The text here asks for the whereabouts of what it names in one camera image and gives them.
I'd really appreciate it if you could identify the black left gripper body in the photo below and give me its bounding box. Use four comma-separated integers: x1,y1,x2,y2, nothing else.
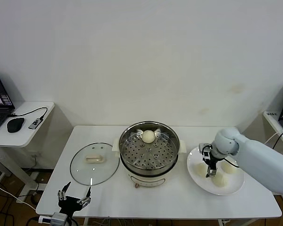
58,196,83,216

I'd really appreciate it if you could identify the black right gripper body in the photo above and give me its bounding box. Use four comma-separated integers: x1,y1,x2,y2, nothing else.
206,150,223,169

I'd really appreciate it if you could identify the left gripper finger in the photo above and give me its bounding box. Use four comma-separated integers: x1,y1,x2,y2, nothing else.
77,186,93,208
57,181,71,201

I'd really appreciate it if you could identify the white steamed baozi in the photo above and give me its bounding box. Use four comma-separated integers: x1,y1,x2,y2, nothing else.
141,129,155,144
211,173,228,188
220,161,237,175
193,163,207,176

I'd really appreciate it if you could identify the glass lid with cream handle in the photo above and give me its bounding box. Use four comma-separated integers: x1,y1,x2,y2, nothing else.
70,142,120,186

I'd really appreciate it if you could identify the stainless steel steamer basket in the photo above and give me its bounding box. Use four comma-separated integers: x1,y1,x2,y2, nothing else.
112,121,187,177

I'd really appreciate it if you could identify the white round plate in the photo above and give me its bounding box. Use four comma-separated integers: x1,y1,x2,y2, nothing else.
187,145,245,196

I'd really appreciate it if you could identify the grey usb hub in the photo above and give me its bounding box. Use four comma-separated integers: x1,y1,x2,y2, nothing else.
28,118,43,129

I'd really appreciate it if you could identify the black computer mouse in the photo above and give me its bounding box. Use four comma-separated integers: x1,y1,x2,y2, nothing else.
7,117,25,133

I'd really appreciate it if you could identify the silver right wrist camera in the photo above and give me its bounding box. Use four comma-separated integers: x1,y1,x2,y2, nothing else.
199,143,214,162

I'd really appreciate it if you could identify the tangled thin cable bundle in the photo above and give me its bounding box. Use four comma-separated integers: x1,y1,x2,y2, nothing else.
92,218,137,226

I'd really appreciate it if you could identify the thick white floor cable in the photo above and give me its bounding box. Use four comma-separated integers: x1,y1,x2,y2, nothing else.
0,181,38,211

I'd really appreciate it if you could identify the white laptop cable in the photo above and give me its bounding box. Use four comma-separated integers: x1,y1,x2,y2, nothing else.
263,129,283,145

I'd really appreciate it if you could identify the black cable with adapter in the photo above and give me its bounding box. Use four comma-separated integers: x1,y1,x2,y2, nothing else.
272,131,283,151

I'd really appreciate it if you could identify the black usb hub cable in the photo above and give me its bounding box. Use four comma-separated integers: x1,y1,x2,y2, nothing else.
8,107,48,121

